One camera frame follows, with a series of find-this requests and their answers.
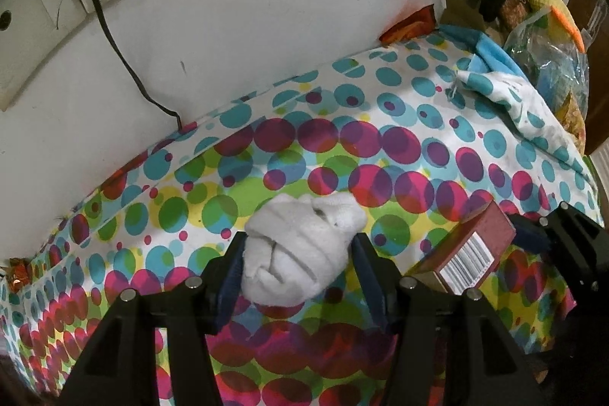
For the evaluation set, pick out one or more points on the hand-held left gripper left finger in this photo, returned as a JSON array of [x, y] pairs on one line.
[[233, 277]]

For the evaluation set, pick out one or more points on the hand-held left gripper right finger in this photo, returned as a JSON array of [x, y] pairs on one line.
[[371, 287]]

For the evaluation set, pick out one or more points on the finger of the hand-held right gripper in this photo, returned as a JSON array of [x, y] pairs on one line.
[[566, 239]]

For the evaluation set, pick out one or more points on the white knotted sock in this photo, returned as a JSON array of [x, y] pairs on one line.
[[299, 254]]

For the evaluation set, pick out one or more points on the small brown barcode box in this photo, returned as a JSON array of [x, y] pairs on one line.
[[476, 239]]

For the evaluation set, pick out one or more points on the brown wooden door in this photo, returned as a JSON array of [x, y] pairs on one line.
[[594, 116]]

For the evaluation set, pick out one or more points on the polka dot cloth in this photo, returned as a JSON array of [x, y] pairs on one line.
[[333, 139]]

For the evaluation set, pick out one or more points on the plastic bag of goods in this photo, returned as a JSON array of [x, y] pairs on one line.
[[547, 54]]

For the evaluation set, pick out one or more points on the small orange wrapper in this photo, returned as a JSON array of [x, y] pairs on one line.
[[19, 273]]

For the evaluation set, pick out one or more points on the cardboard piece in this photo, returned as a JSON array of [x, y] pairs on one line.
[[464, 11]]

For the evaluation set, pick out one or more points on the red snack packet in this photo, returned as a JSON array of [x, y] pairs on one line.
[[409, 28]]

